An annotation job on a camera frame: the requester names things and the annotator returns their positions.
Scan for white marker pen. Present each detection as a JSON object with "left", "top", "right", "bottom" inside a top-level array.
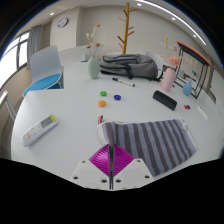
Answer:
[{"left": 196, "top": 105, "right": 209, "bottom": 121}]

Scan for black frame orange-topped side table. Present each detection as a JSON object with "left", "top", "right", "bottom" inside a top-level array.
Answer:
[{"left": 173, "top": 40, "right": 213, "bottom": 100}]

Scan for blue vase with dried stems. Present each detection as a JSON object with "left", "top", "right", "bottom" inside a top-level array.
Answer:
[{"left": 182, "top": 79, "right": 193, "bottom": 97}]

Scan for black marker pen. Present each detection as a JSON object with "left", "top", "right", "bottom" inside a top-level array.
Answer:
[{"left": 111, "top": 77, "right": 136, "bottom": 88}]

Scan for round wall clock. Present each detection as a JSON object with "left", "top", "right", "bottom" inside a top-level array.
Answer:
[{"left": 56, "top": 17, "right": 69, "bottom": 29}]

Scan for wooden coat rack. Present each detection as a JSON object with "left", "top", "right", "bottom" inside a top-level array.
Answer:
[{"left": 117, "top": 2, "right": 139, "bottom": 55}]

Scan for white chair with blue cushion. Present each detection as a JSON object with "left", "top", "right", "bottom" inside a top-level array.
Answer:
[{"left": 22, "top": 45, "right": 65, "bottom": 98}]

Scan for grey curtain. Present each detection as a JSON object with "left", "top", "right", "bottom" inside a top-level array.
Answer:
[{"left": 26, "top": 24, "right": 43, "bottom": 71}]

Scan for ceiling lights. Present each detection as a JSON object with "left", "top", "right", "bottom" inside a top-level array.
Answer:
[{"left": 49, "top": 0, "right": 208, "bottom": 46}]

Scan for pink vase with flowers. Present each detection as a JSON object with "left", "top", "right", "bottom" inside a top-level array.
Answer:
[{"left": 161, "top": 55, "right": 181, "bottom": 93}]

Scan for white remote control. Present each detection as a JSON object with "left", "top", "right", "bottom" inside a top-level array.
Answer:
[{"left": 21, "top": 113, "right": 60, "bottom": 148}]

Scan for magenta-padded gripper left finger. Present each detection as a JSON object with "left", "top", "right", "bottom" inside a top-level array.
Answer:
[{"left": 70, "top": 143, "right": 112, "bottom": 191}]

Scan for grey striped towel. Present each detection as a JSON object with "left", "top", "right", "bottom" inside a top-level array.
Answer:
[{"left": 97, "top": 117, "right": 198, "bottom": 178}]

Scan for white side desk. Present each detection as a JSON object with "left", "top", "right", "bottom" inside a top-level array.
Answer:
[{"left": 0, "top": 89, "right": 18, "bottom": 123}]

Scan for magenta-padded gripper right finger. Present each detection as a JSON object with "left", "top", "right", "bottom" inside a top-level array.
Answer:
[{"left": 111, "top": 143, "right": 155, "bottom": 191}]

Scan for black whiteboard eraser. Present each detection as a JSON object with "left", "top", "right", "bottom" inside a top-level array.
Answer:
[{"left": 152, "top": 89, "right": 178, "bottom": 112}]

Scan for green vase with dried flowers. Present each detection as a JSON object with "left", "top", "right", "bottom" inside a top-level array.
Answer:
[{"left": 84, "top": 23, "right": 102, "bottom": 80}]

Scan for grey backpack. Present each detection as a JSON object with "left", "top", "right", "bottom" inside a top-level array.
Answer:
[{"left": 99, "top": 53, "right": 164, "bottom": 82}]

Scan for window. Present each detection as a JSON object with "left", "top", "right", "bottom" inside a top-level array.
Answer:
[{"left": 0, "top": 31, "right": 30, "bottom": 89}]

